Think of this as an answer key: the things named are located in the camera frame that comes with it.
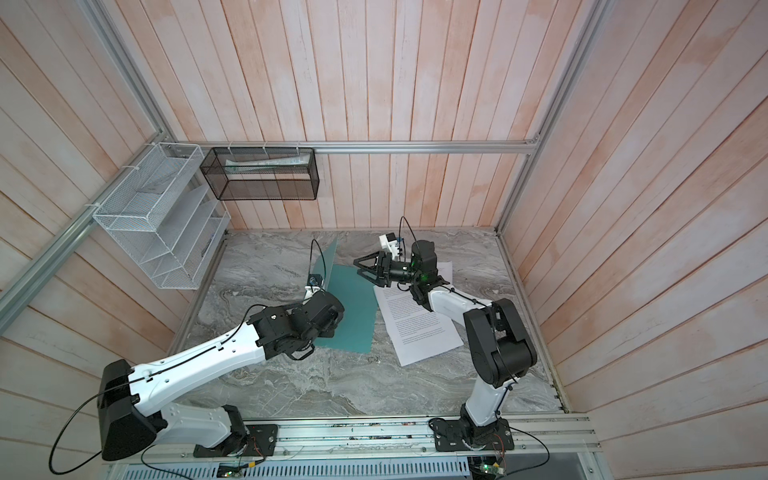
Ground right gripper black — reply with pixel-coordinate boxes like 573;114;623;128
357;254;422;289

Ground green file folder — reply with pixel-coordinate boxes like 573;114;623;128
311;239;378;354

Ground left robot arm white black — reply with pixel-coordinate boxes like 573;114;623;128
97;289;344;461

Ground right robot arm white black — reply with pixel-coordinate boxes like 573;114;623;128
353;234;538;452

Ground papers in black basket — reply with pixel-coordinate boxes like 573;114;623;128
224;154;312;174

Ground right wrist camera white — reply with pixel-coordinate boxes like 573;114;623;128
379;232;403;259

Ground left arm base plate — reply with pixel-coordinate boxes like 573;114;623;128
193;424;279;458

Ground black mesh wall basket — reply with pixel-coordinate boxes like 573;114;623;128
200;146;320;201

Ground white wire mesh rack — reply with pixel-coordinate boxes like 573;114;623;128
94;143;230;290

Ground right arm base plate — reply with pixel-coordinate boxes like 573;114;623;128
428;417;514;453

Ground aluminium mounting rail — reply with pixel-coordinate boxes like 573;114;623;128
122;413;602;468

